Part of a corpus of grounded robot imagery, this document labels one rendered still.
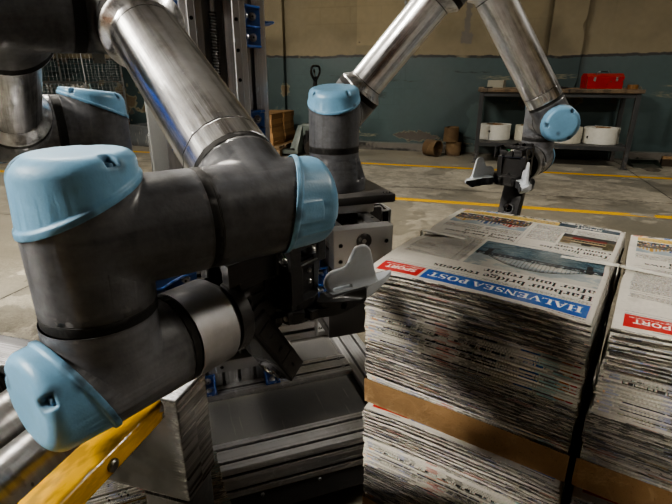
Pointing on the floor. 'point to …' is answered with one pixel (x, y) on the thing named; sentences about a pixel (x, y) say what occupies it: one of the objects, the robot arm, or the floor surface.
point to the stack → (519, 357)
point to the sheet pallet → (281, 129)
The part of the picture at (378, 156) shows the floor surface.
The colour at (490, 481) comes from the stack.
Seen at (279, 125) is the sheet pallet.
